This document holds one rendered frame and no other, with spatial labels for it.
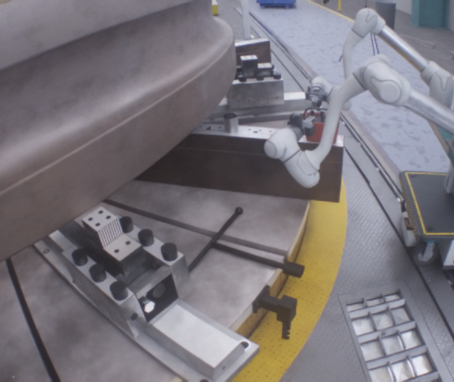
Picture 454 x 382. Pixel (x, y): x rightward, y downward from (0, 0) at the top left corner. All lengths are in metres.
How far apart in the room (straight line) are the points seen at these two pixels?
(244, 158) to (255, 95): 0.96
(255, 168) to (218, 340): 1.17
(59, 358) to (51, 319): 0.25
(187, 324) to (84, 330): 0.55
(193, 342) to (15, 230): 0.79
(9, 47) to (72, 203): 0.66
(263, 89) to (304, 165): 1.48
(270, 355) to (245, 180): 1.06
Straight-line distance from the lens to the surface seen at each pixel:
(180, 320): 1.62
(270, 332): 2.10
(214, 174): 2.46
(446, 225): 2.39
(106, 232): 1.54
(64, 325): 1.95
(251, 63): 3.23
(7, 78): 1.47
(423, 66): 2.58
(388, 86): 1.50
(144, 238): 1.60
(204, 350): 1.51
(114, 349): 1.78
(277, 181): 2.37
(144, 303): 1.55
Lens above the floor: 1.73
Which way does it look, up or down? 34 degrees down
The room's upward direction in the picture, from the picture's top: 5 degrees counter-clockwise
